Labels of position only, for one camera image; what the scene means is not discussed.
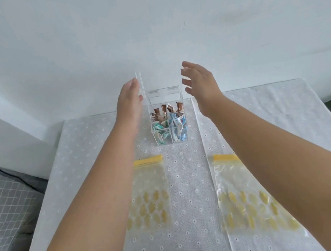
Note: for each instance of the pile of teal packets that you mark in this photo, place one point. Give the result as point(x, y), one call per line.
point(161, 132)

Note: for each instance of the clear acrylic organizer box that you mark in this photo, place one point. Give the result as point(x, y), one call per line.
point(164, 97)

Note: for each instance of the person's left forearm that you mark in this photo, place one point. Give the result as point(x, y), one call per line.
point(94, 210)

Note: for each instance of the person's right forearm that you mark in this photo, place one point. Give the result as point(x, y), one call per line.
point(285, 167)

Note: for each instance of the pile of brown packets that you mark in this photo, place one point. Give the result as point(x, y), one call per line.
point(160, 115)

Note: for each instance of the person's left hand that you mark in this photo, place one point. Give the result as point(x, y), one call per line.
point(128, 106)

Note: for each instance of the grey checked bedding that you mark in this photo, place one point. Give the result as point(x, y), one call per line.
point(2, 212)

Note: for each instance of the person's right thumb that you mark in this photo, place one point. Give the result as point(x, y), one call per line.
point(190, 91)

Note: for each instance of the person's left thumb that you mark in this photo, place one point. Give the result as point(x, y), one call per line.
point(141, 98)

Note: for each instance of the pile of blue packets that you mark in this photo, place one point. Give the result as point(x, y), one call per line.
point(178, 126)

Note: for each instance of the white dotted lace tablecloth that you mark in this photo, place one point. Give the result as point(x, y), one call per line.
point(187, 167)

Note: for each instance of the yellow-top clear zip bag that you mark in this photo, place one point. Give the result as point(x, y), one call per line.
point(244, 208)
point(151, 192)

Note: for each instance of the person's right hand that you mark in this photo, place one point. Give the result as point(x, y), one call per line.
point(205, 87)

